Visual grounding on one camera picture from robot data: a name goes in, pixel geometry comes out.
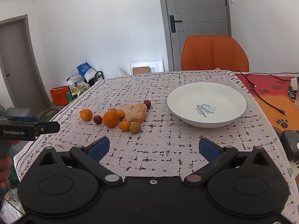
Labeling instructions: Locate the person's left hand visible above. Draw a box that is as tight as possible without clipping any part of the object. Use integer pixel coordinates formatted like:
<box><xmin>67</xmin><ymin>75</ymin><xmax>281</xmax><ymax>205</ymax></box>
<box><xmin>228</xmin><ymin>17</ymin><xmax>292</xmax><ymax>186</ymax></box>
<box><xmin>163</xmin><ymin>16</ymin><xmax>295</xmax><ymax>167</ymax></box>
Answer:
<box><xmin>0</xmin><ymin>155</ymin><xmax>12</xmax><ymax>189</ymax></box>

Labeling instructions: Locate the white picture frame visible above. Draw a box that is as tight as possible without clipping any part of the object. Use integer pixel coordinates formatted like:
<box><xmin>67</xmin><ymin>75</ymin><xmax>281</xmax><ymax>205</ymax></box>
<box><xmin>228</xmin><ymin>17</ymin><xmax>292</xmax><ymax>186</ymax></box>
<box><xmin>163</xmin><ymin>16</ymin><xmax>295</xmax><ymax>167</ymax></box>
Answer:
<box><xmin>129</xmin><ymin>59</ymin><xmax>164</xmax><ymax>75</ymax></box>

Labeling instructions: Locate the black cable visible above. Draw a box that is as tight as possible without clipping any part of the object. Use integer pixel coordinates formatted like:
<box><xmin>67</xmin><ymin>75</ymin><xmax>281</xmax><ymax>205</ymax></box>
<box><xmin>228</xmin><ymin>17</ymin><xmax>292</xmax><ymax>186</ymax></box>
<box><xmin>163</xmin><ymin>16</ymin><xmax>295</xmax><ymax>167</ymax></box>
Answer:
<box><xmin>242</xmin><ymin>73</ymin><xmax>287</xmax><ymax>116</ymax></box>
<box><xmin>236</xmin><ymin>71</ymin><xmax>299</xmax><ymax>87</ymax></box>

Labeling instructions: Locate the orange chair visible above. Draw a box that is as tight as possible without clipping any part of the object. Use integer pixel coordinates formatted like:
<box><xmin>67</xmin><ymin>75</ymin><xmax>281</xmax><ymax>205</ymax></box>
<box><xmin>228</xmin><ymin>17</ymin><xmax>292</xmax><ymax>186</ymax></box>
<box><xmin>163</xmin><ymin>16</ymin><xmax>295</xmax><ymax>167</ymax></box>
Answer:
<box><xmin>181</xmin><ymin>36</ymin><xmax>250</xmax><ymax>73</ymax></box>

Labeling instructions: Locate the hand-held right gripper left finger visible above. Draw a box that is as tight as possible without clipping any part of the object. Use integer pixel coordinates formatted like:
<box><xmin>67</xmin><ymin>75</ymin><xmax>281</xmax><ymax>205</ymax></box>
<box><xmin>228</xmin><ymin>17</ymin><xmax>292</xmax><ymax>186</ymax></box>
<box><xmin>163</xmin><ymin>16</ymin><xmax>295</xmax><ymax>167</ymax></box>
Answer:
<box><xmin>37</xmin><ymin>137</ymin><xmax>123</xmax><ymax>188</ymax></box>

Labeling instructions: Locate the large orange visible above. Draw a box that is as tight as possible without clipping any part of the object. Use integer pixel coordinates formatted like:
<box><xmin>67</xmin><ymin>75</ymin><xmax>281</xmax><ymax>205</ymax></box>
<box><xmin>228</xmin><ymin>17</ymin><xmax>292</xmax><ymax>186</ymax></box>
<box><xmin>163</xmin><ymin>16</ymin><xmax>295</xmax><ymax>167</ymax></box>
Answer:
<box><xmin>103</xmin><ymin>111</ymin><xmax>119</xmax><ymax>128</ymax></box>

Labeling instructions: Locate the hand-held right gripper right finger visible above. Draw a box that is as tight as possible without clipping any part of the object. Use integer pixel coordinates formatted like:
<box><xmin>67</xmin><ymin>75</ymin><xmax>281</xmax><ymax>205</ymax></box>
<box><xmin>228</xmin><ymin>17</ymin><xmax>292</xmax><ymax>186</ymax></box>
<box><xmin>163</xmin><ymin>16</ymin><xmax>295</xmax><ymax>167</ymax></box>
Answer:
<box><xmin>184</xmin><ymin>137</ymin><xmax>276</xmax><ymax>188</ymax></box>

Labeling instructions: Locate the green rug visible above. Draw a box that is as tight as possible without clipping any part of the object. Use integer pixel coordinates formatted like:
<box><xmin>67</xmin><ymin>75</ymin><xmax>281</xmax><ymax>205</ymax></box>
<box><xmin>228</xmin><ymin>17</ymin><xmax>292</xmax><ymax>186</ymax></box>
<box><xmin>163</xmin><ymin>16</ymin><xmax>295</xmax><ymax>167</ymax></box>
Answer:
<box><xmin>36</xmin><ymin>108</ymin><xmax>60</xmax><ymax>123</ymax></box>

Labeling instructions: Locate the peeled pomelo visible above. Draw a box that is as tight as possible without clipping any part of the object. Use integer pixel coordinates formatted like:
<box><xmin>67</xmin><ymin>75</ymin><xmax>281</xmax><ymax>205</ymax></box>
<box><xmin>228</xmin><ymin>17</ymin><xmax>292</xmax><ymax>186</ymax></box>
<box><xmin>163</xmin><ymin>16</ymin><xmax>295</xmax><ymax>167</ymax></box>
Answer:
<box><xmin>116</xmin><ymin>102</ymin><xmax>147</xmax><ymax>123</ymax></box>

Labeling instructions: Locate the orange paper bag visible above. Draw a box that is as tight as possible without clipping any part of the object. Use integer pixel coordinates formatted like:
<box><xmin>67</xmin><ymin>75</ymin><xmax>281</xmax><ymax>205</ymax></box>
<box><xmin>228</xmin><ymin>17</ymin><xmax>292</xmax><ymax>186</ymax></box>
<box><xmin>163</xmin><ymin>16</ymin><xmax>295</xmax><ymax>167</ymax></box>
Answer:
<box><xmin>50</xmin><ymin>86</ymin><xmax>70</xmax><ymax>106</ymax></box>

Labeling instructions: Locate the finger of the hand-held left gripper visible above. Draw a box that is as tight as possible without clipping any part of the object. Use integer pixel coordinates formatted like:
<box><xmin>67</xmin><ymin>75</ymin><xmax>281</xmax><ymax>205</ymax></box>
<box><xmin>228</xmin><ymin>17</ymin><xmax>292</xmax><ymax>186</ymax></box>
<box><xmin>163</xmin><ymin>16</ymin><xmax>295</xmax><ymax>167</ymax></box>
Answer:
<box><xmin>35</xmin><ymin>121</ymin><xmax>61</xmax><ymax>134</ymax></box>
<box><xmin>0</xmin><ymin>115</ymin><xmax>40</xmax><ymax>124</ymax></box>

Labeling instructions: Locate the brown door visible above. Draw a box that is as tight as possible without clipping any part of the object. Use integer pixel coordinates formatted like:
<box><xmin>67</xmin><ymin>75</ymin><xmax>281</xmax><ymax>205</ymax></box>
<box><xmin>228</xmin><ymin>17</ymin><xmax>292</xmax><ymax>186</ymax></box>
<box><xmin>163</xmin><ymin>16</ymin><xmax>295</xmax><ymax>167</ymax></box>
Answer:
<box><xmin>0</xmin><ymin>14</ymin><xmax>50</xmax><ymax>112</ymax></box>

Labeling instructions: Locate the red printed tablecloth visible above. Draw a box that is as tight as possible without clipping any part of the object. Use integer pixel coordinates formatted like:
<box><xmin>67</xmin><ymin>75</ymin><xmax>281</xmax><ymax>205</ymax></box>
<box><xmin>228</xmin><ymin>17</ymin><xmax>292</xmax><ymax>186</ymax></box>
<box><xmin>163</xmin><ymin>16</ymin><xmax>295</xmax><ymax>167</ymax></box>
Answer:
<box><xmin>235</xmin><ymin>72</ymin><xmax>299</xmax><ymax>161</ymax></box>

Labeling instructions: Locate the black shoe rack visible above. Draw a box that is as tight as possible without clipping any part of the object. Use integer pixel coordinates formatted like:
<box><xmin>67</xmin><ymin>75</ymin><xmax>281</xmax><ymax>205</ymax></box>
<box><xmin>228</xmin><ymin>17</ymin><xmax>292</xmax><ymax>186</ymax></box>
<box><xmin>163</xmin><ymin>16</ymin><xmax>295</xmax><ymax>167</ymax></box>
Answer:
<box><xmin>67</xmin><ymin>71</ymin><xmax>104</xmax><ymax>91</ymax></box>

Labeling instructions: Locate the white plastic bag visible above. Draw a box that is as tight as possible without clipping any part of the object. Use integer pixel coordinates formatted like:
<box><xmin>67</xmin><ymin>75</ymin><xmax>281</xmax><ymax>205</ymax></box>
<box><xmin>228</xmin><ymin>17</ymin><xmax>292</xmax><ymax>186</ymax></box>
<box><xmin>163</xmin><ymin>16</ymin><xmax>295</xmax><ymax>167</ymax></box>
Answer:
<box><xmin>0</xmin><ymin>188</ymin><xmax>24</xmax><ymax>222</ymax></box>

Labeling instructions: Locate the blue and white bag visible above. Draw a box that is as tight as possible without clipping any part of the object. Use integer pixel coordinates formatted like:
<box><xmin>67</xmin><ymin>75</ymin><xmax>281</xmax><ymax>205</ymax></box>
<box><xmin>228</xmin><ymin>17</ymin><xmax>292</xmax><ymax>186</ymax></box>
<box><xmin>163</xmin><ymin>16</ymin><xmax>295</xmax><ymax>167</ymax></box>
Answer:
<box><xmin>76</xmin><ymin>62</ymin><xmax>96</xmax><ymax>83</ymax></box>

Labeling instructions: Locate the black door handle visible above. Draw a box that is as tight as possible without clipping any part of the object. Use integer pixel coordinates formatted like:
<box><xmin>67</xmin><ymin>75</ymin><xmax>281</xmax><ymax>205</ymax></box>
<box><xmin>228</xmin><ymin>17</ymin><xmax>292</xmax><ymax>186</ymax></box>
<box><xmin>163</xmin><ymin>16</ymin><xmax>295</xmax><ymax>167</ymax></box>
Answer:
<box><xmin>169</xmin><ymin>15</ymin><xmax>183</xmax><ymax>33</ymax></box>

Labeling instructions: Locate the grey door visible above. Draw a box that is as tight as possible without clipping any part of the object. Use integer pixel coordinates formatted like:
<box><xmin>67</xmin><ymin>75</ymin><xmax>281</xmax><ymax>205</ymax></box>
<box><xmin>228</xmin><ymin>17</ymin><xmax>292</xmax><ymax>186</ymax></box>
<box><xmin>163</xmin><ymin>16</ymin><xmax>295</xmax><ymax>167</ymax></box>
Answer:
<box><xmin>157</xmin><ymin>0</ymin><xmax>232</xmax><ymax>71</ymax></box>

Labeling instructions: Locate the brown cardboard sheet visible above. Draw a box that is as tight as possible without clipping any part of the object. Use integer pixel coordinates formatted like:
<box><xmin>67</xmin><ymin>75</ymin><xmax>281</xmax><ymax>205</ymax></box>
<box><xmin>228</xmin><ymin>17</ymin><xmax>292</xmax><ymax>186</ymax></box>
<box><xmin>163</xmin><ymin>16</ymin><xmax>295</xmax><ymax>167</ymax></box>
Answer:
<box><xmin>132</xmin><ymin>67</ymin><xmax>151</xmax><ymax>75</ymax></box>

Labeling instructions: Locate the white plate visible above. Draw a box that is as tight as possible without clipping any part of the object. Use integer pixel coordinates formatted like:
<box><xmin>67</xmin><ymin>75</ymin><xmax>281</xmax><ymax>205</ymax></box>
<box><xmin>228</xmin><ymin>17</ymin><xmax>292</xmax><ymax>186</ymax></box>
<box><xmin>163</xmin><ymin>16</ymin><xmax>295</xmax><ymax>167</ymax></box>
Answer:
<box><xmin>166</xmin><ymin>82</ymin><xmax>248</xmax><ymax>128</ymax></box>

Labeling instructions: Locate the black device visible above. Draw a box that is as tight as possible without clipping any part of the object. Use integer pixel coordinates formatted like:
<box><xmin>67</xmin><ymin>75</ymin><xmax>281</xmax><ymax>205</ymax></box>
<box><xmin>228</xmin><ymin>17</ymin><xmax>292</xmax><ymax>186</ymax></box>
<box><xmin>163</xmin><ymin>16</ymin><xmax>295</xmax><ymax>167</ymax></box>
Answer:
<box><xmin>279</xmin><ymin>130</ymin><xmax>299</xmax><ymax>161</ymax></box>

